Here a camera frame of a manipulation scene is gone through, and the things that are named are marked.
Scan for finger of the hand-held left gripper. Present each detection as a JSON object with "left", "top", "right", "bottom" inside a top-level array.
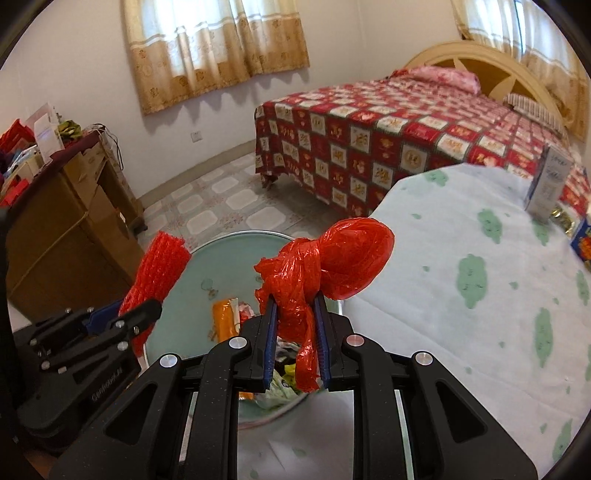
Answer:
[
  {"left": 39, "top": 299, "right": 163, "bottom": 374},
  {"left": 28, "top": 304, "right": 123, "bottom": 350}
]

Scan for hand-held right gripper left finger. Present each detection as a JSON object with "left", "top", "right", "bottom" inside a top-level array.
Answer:
[{"left": 48, "top": 295, "right": 279, "bottom": 480}]

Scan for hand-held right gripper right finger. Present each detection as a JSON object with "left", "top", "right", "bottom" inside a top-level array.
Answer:
[{"left": 314, "top": 293, "right": 539, "bottom": 480}]

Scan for yellow white plastic bag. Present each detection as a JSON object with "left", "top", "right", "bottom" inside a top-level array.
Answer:
[{"left": 256, "top": 376, "right": 303, "bottom": 409}]

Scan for orange packet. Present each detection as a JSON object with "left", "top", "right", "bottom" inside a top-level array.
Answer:
[{"left": 211, "top": 299, "right": 242, "bottom": 344}]

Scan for red bubble wrap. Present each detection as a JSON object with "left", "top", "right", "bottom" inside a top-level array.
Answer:
[{"left": 119, "top": 231, "right": 191, "bottom": 356}]

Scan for red plastic bag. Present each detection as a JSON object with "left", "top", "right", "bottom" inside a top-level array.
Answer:
[{"left": 254, "top": 218, "right": 396, "bottom": 393}]

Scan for teal printed bin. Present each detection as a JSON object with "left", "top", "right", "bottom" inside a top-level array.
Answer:
[{"left": 143, "top": 229, "right": 345, "bottom": 430}]

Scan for brown wooden cabinet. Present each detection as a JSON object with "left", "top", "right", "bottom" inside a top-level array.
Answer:
[{"left": 0, "top": 131, "right": 146, "bottom": 324}]

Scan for white green printed tablecloth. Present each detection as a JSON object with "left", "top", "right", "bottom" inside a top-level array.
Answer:
[{"left": 238, "top": 161, "right": 591, "bottom": 480}]

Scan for red flat box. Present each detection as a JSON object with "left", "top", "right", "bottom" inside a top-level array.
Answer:
[{"left": 0, "top": 178, "right": 29, "bottom": 207}]

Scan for maroon cloth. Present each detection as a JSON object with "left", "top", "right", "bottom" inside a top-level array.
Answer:
[{"left": 51, "top": 131, "right": 102, "bottom": 162}]

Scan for green cloth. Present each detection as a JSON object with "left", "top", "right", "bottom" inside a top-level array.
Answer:
[{"left": 58, "top": 120, "right": 84, "bottom": 144}]

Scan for red gift bag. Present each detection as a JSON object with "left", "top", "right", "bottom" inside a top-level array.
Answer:
[{"left": 0, "top": 119, "right": 35, "bottom": 153}]

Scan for bed with red patterned cover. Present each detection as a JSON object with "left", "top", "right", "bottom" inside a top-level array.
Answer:
[{"left": 254, "top": 76, "right": 591, "bottom": 217}]

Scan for gold foil packet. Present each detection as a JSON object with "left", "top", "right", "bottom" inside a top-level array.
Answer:
[{"left": 549, "top": 207, "right": 586, "bottom": 232}]

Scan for tall white box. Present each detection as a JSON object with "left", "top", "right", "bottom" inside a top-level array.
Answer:
[{"left": 524, "top": 145, "right": 575, "bottom": 220}]

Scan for blue yellow box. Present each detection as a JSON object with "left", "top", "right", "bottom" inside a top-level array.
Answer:
[{"left": 570, "top": 217, "right": 591, "bottom": 273}]

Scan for beige patterned curtain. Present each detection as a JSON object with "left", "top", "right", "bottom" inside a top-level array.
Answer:
[
  {"left": 450, "top": 0, "right": 591, "bottom": 139},
  {"left": 122, "top": 0, "right": 311, "bottom": 116}
]

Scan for pink pillow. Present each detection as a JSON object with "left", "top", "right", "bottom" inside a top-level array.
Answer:
[{"left": 392, "top": 66, "right": 481, "bottom": 95}]

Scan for striped pillow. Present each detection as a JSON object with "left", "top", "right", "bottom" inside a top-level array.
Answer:
[{"left": 503, "top": 92, "right": 566, "bottom": 134}]

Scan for cream wooden headboard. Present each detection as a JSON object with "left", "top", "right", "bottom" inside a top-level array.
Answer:
[{"left": 404, "top": 41, "right": 575, "bottom": 134}]

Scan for thin cables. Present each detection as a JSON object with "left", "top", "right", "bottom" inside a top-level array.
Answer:
[{"left": 92, "top": 122, "right": 125, "bottom": 171}]

